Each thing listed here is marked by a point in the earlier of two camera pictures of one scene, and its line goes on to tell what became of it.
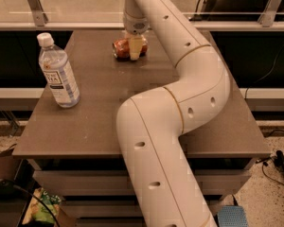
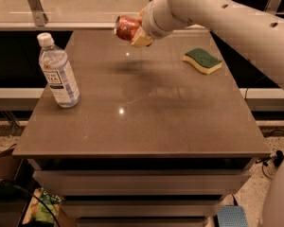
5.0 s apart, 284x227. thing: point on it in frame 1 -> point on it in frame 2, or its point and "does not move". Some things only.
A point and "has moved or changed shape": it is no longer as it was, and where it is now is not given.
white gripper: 134,25 -> 150,19
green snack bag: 39,212 does not move
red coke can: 121,48 has moved or changed shape
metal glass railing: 249,8 does not move
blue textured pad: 232,216 does not move
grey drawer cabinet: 76,149 does not move
